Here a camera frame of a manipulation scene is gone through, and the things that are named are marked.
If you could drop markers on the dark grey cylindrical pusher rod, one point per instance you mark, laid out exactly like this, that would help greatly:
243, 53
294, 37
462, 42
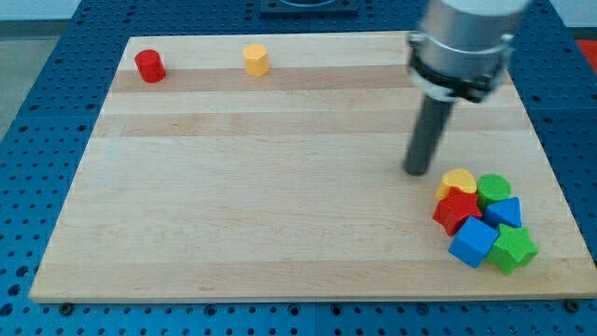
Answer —
428, 129

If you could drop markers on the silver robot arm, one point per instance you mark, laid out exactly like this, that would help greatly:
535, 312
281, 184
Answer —
460, 50

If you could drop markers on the yellow hexagon block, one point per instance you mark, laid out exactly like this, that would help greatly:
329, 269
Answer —
256, 60

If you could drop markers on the yellow heart block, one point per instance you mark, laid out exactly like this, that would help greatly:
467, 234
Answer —
460, 178

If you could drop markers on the green cylinder block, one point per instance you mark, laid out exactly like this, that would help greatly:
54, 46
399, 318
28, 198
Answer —
492, 188

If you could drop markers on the red star block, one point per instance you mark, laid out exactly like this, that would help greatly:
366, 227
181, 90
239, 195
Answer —
454, 210

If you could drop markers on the blue triangle block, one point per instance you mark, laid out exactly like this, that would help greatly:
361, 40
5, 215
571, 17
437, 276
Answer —
506, 212

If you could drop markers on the blue cube block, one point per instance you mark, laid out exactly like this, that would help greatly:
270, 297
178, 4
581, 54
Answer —
473, 241

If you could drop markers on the green star block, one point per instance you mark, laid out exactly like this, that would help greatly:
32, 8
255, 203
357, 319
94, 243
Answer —
514, 248

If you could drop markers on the light wooden board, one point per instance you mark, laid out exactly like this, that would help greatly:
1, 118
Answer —
214, 186

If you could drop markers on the red cylinder block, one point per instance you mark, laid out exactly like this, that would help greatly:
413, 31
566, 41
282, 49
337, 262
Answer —
150, 66

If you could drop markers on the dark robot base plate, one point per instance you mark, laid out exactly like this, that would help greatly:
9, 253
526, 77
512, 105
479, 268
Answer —
307, 7

